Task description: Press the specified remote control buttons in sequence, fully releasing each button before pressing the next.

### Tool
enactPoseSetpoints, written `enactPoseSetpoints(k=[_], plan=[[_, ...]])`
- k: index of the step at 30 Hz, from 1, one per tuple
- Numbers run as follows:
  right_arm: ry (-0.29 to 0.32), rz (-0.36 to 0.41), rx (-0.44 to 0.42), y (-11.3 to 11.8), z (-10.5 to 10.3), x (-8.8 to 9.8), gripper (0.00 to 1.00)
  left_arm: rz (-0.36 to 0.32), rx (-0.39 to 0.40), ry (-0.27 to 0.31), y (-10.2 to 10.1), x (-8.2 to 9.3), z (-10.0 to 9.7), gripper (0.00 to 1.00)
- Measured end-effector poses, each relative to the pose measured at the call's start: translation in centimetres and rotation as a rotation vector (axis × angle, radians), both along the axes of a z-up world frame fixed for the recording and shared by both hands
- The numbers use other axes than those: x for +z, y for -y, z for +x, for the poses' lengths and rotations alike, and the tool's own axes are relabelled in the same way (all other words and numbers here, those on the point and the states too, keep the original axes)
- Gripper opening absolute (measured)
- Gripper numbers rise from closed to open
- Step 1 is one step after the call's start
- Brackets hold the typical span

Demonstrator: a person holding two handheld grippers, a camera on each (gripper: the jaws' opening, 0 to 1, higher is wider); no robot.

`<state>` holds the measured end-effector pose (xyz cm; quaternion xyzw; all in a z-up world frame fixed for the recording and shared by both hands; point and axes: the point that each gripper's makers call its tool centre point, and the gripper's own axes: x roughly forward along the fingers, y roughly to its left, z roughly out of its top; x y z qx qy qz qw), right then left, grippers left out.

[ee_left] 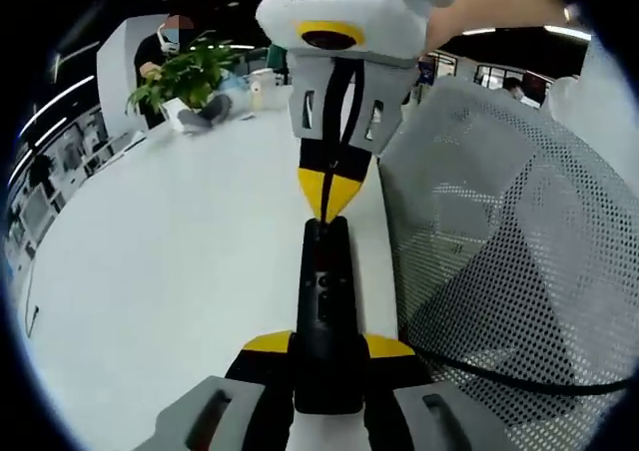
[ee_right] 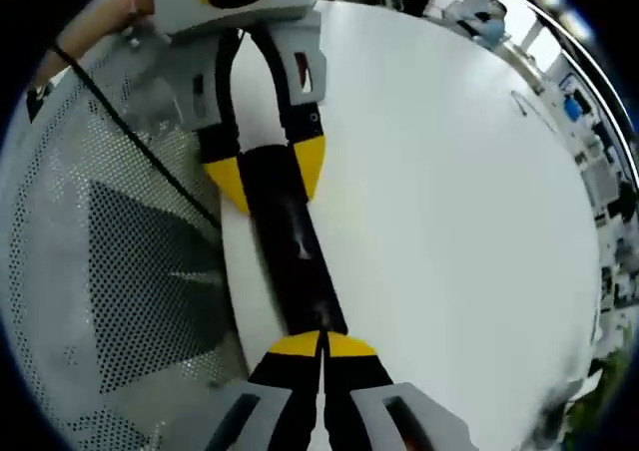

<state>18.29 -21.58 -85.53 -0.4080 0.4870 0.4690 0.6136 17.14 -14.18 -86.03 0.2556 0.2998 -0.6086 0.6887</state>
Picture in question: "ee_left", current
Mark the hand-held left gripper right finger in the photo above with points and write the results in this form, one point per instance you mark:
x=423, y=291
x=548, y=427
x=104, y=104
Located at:
x=424, y=411

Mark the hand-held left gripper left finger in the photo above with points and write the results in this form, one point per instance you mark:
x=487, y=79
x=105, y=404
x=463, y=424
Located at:
x=229, y=401

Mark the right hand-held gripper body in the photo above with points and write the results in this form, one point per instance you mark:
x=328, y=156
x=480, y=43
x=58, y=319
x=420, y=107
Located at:
x=349, y=7

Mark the black remote control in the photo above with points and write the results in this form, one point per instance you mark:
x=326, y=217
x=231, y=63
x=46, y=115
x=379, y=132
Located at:
x=329, y=321

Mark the clear plastic bottle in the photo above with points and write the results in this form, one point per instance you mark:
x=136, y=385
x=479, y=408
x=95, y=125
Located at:
x=256, y=97

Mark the dark grey object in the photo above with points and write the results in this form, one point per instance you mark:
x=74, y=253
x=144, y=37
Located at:
x=207, y=112

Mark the green potted plant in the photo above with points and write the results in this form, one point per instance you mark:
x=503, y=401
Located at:
x=185, y=74

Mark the white plant pot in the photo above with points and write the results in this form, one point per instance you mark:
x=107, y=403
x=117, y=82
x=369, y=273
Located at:
x=175, y=113

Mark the grey mesh office chair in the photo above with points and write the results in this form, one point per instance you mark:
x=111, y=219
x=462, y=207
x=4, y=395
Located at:
x=509, y=251

